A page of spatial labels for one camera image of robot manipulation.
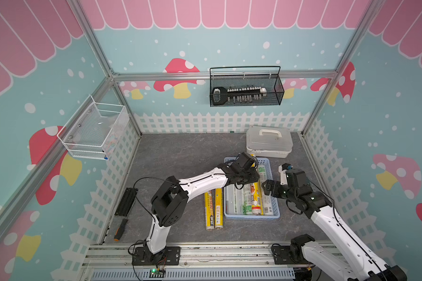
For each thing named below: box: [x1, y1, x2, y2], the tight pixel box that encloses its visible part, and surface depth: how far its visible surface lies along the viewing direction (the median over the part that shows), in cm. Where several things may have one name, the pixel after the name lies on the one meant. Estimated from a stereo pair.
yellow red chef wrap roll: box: [214, 187, 224, 229], surface depth 85 cm
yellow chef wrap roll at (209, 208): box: [203, 189, 215, 231], surface depth 86 cm
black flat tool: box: [114, 187, 139, 217], surface depth 90 cm
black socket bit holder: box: [211, 86, 268, 105], surface depth 91 cm
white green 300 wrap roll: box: [233, 183, 244, 215], surface depth 87 cm
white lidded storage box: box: [246, 125, 294, 159], surface depth 105 cm
